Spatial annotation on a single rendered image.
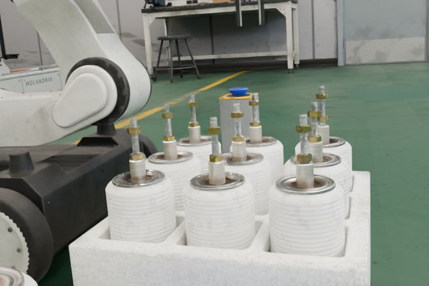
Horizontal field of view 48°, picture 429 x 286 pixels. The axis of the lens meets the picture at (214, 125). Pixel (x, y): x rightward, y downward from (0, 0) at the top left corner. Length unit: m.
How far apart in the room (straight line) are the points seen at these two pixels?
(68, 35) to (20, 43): 6.10
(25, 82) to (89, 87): 2.54
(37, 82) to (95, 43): 2.60
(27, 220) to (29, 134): 0.29
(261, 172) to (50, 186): 0.43
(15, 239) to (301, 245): 0.53
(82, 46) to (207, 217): 0.54
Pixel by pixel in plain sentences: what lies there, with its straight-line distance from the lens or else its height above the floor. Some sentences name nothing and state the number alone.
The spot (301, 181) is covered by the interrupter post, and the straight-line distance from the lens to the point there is 0.62.
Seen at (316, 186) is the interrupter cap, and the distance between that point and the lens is 0.63.
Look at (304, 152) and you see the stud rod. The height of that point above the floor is 0.30.
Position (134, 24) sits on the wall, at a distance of 6.29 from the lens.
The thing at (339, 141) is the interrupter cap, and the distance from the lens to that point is 0.86.
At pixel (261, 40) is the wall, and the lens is 5.81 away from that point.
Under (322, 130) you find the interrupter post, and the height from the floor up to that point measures 0.28.
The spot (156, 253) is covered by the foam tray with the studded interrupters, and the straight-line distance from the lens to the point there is 0.65.
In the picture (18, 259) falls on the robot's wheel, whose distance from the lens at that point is 0.96.
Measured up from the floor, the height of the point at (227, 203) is 0.24.
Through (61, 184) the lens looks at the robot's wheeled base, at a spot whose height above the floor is 0.18.
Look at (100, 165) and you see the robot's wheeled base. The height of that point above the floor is 0.18.
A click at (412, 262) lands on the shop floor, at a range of 1.02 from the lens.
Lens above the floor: 0.45
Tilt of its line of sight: 11 degrees down
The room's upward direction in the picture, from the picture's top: 4 degrees counter-clockwise
